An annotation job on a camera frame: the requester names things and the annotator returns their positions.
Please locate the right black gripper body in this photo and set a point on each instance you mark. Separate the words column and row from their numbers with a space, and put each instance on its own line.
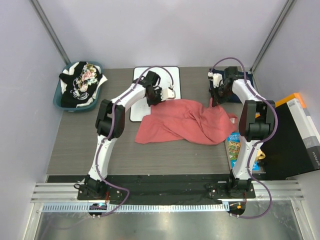
column 222, row 93

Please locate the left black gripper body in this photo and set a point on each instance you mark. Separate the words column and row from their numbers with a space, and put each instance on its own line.
column 155, row 98

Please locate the red t shirt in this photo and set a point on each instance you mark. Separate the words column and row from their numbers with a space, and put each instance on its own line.
column 183, row 119

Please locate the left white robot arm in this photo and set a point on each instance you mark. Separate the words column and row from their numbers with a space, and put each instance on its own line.
column 110, row 124

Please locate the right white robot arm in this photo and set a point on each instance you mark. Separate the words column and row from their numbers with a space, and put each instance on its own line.
column 257, row 124

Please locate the folded navy t shirt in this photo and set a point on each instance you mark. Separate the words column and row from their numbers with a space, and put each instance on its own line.
column 241, row 86

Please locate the white board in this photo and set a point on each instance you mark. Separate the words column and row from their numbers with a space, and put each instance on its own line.
column 168, row 78

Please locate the blue illustrated book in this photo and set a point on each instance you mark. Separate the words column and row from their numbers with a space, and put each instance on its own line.
column 233, row 148

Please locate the yellow cup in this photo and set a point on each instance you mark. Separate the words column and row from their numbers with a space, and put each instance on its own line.
column 260, row 155

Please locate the black floral t shirt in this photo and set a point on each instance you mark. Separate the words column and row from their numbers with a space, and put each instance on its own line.
column 80, row 82

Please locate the black orange box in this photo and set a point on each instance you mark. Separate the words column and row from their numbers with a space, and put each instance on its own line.
column 295, row 147

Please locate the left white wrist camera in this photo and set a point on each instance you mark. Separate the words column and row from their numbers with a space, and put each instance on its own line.
column 167, row 94

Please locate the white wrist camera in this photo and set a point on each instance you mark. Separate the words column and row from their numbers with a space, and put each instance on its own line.
column 167, row 94
column 215, row 79

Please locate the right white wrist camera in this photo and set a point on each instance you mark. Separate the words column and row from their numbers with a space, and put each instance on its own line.
column 215, row 79

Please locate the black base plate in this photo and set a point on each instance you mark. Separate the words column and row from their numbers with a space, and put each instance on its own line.
column 163, row 190

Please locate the right aluminium corner post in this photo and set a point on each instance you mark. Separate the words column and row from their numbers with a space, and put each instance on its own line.
column 280, row 19

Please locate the aluminium corner post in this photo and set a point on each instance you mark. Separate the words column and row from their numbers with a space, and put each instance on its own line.
column 50, row 30
column 280, row 19

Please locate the aluminium frame rail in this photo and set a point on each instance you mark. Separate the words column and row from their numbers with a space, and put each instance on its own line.
column 62, row 197

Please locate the left aluminium corner post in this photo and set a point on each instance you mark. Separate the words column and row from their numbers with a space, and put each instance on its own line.
column 50, row 30

